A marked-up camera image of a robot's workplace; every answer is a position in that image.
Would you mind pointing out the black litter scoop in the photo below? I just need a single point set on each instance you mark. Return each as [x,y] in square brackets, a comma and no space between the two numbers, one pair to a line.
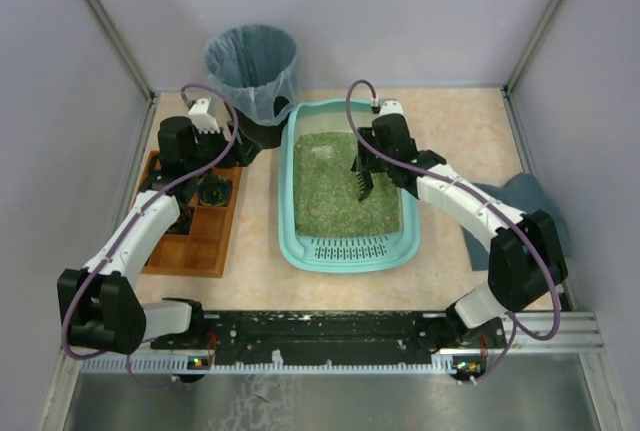
[365,184]

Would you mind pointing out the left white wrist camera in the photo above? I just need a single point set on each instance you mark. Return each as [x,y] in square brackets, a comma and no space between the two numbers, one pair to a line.
[201,118]

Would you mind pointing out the blue cloth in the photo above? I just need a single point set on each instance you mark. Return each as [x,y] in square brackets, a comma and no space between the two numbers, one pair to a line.
[522,191]

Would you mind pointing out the black trash bin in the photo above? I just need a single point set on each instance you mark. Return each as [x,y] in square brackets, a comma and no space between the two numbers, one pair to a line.
[266,137]

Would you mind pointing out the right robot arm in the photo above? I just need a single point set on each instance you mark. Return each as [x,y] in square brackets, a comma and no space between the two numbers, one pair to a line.
[526,260]

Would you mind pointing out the black mounting rail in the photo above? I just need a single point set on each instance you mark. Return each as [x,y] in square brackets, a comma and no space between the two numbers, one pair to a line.
[386,342]

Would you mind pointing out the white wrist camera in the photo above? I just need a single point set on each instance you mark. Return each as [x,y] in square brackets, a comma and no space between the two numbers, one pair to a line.
[387,106]
[201,118]

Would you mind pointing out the wooden compartment tray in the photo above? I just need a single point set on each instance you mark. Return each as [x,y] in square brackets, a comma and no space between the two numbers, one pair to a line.
[197,244]

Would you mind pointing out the blue trash bag liner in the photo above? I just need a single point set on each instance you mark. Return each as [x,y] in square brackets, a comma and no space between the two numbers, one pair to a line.
[256,67]

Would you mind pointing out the dark green item in tray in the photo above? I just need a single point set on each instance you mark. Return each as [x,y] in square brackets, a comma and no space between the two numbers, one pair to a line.
[214,191]

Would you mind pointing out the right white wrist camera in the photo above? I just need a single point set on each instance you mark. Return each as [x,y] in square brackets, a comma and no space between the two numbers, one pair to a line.
[387,106]

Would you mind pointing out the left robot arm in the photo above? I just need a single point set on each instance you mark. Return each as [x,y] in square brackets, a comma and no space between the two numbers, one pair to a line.
[99,309]

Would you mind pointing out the teal litter box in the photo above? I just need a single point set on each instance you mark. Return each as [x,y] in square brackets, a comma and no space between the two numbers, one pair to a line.
[338,255]

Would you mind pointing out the green cat litter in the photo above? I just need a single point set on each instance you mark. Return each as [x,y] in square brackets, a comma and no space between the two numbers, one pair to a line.
[325,191]

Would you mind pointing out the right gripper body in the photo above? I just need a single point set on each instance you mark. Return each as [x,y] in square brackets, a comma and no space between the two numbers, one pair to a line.
[369,166]

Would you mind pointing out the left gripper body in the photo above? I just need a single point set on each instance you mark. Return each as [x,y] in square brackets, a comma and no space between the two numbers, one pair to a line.
[235,142]

